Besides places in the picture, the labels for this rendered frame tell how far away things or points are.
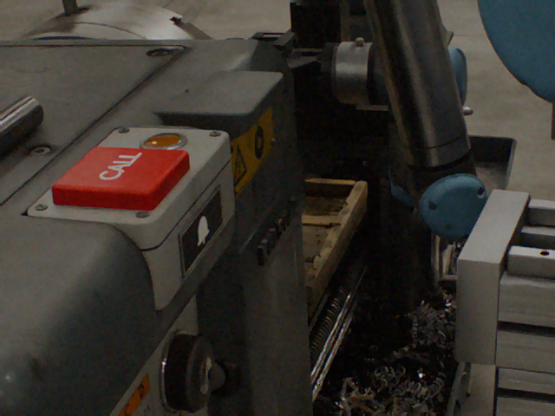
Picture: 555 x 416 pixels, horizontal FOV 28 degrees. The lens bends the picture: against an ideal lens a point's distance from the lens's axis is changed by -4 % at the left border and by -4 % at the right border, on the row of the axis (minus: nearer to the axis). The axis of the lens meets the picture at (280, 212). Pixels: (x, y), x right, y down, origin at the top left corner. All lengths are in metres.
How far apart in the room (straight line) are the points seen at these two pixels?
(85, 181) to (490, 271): 0.34
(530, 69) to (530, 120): 3.75
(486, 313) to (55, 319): 0.42
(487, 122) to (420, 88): 3.22
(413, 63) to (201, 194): 0.56
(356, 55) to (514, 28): 0.66
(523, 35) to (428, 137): 0.53
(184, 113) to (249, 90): 0.05
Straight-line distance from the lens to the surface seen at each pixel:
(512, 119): 4.44
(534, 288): 0.83
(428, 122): 1.19
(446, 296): 1.95
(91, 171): 0.62
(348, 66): 1.33
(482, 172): 2.51
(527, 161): 4.04
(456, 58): 1.32
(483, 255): 0.84
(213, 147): 0.67
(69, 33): 1.05
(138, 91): 0.79
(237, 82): 0.79
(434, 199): 1.21
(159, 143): 0.67
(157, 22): 1.09
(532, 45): 0.67
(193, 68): 0.82
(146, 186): 0.59
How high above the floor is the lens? 1.49
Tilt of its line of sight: 24 degrees down
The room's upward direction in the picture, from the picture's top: 3 degrees counter-clockwise
